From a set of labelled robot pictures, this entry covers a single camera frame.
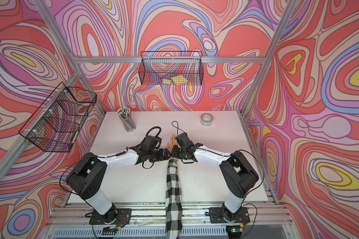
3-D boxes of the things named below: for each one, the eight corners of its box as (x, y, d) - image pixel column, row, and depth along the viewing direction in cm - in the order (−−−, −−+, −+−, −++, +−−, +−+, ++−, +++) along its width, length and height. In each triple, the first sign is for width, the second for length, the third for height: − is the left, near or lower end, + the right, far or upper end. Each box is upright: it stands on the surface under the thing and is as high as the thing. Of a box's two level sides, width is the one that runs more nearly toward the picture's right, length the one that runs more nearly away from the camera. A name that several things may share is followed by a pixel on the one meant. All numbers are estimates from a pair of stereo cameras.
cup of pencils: (125, 132, 110) (116, 114, 95) (127, 124, 114) (119, 106, 100) (134, 132, 110) (127, 114, 95) (136, 124, 114) (130, 106, 100)
